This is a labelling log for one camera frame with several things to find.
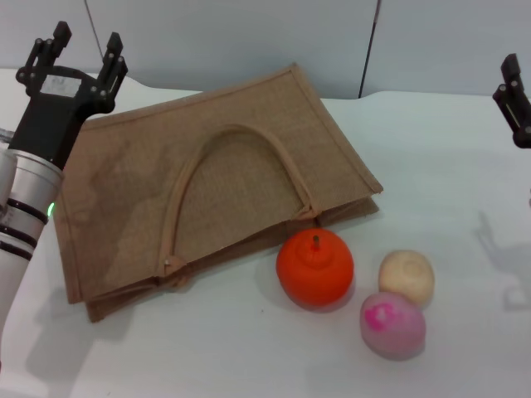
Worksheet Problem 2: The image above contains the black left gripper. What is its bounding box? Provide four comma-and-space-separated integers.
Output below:
7, 20, 129, 172

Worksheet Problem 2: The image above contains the brown jute handbag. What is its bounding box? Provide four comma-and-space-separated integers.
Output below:
53, 61, 384, 325

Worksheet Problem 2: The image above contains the beige round bun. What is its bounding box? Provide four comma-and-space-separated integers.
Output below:
378, 249, 436, 308

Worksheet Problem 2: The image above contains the pink toy peach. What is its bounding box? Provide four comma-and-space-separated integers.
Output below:
359, 291, 427, 362

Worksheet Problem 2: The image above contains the orange toy fruit with stem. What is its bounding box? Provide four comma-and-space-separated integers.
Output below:
275, 229, 355, 312

